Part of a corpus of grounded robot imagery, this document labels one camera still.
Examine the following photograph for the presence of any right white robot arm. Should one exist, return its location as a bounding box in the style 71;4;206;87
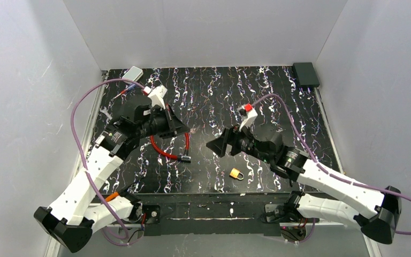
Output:
206;126;401;244

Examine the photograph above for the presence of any white rectangular box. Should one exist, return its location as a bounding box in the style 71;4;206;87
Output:
123;66;143;81

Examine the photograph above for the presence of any brass padlock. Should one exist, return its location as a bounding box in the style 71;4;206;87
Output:
229;168;245;181

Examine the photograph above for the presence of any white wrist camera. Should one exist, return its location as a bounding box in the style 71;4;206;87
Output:
143;85;168;109
238;103;258;131

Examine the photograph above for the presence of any silver wrench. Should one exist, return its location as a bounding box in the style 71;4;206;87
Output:
99;108;112;120

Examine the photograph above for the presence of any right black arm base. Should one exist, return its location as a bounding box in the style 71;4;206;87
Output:
260;204;320;225

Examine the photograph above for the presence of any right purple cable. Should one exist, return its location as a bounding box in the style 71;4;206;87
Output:
252;93;411;236

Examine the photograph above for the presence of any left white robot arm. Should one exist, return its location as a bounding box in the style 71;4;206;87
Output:
34;95;190;253

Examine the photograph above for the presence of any red cable lock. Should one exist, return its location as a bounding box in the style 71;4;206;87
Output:
150;132;192;164

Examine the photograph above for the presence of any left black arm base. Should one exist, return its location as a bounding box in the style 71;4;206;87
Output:
142;205;161;224

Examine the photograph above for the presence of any black corner box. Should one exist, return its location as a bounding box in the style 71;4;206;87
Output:
292;62;320;88

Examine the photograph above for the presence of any purple cable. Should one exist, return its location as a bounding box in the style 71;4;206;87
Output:
252;93;411;236
71;78;146;247

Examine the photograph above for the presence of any orange cable connector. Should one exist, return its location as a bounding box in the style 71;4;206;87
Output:
105;192;119;202

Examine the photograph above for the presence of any red blue screwdriver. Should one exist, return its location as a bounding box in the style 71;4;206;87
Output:
113;84;136;100

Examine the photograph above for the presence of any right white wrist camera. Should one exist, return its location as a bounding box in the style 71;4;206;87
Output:
238;103;258;131

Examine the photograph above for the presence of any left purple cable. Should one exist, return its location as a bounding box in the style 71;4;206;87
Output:
71;78;146;247

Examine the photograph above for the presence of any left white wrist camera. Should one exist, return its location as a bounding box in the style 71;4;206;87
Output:
143;85;168;109

